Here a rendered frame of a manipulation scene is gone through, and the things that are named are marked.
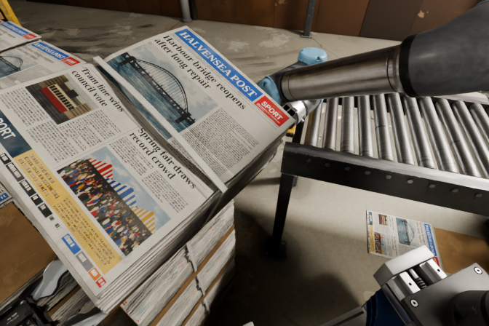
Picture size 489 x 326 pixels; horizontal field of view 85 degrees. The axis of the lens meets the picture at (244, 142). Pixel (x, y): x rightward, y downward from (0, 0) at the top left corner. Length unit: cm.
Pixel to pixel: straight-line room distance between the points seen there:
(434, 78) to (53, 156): 49
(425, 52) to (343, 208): 147
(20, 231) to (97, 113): 87
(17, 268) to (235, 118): 91
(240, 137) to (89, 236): 23
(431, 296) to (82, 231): 69
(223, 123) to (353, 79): 24
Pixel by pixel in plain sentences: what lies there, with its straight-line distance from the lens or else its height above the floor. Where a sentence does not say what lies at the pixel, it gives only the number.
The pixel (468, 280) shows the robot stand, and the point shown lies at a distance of 85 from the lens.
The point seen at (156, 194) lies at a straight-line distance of 35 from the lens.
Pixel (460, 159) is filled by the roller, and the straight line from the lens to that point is 117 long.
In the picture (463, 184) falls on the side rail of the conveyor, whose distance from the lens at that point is 107.
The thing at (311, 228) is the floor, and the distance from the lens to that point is 171.
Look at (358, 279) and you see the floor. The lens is 165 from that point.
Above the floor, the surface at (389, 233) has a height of 1.
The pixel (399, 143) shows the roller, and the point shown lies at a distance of 111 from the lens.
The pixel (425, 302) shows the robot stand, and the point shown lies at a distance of 77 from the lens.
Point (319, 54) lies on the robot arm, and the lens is 75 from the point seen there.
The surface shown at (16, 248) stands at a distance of 121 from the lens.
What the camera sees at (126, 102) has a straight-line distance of 43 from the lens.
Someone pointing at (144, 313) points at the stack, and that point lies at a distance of 80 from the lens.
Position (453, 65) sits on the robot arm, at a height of 130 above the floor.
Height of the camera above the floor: 146
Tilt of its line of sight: 44 degrees down
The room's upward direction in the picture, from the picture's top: straight up
